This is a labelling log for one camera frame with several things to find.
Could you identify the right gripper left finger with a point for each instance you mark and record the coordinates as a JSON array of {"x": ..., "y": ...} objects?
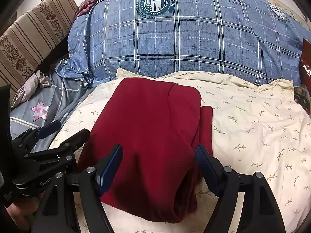
[{"x": 57, "y": 212}]

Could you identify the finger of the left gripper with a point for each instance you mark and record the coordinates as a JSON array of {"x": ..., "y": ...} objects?
[
  {"x": 69, "y": 146},
  {"x": 28, "y": 139}
]

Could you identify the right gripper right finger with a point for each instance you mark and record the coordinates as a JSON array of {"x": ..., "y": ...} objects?
[{"x": 260, "y": 211}]

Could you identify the red sweater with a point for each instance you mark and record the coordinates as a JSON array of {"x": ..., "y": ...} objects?
[{"x": 159, "y": 125}]

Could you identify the person's left hand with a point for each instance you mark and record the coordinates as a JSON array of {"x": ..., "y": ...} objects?
[{"x": 21, "y": 210}]

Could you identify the grey striped pillow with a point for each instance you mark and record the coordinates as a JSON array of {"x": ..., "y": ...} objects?
[{"x": 49, "y": 104}]

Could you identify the grey crumpled small cloth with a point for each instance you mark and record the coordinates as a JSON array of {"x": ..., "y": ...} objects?
[{"x": 38, "y": 79}]

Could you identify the cream floral bedsheet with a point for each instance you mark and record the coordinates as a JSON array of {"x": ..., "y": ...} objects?
[{"x": 254, "y": 128}]

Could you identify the striped brown floral cushion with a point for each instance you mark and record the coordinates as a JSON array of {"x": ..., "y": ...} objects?
[{"x": 31, "y": 38}]

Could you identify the clutter of bottles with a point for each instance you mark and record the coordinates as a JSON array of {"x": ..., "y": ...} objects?
[{"x": 302, "y": 97}]

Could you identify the red shiny plastic bag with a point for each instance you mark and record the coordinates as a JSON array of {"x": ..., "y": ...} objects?
[{"x": 305, "y": 64}]

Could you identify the blue plaid duvet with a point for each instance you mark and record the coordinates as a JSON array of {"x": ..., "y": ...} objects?
[{"x": 250, "y": 39}]

